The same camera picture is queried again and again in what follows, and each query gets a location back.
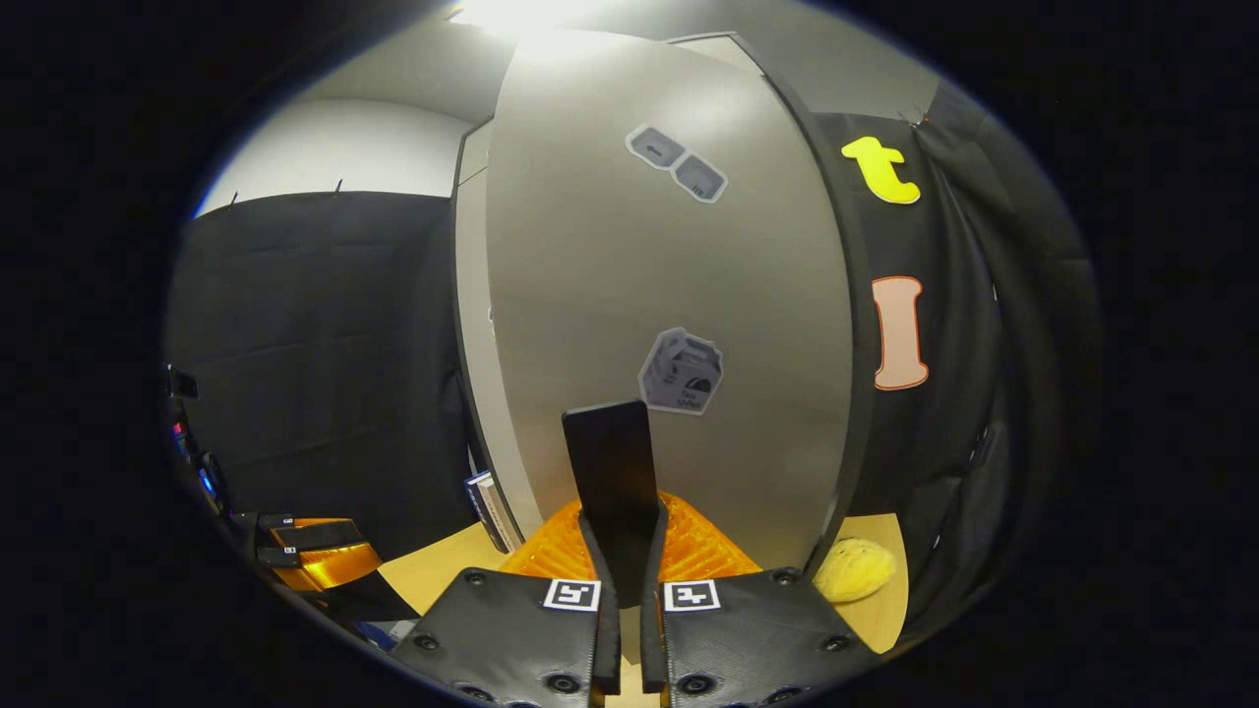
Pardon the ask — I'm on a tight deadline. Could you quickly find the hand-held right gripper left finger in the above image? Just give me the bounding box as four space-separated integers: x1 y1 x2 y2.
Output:
389 495 623 708

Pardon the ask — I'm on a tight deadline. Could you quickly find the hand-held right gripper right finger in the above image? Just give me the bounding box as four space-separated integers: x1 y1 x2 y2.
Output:
639 492 883 708

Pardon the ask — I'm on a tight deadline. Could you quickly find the black door handle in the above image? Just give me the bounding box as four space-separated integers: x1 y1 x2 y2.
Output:
563 400 662 611

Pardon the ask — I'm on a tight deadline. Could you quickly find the white double-door shoe cabinet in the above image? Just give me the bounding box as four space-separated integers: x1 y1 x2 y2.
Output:
450 29 878 581

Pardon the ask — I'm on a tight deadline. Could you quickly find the yellow round sponge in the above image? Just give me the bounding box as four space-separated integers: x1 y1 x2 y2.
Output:
814 538 898 604

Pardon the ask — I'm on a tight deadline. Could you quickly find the long ceiling light panel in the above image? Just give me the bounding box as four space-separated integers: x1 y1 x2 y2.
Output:
448 0 630 36

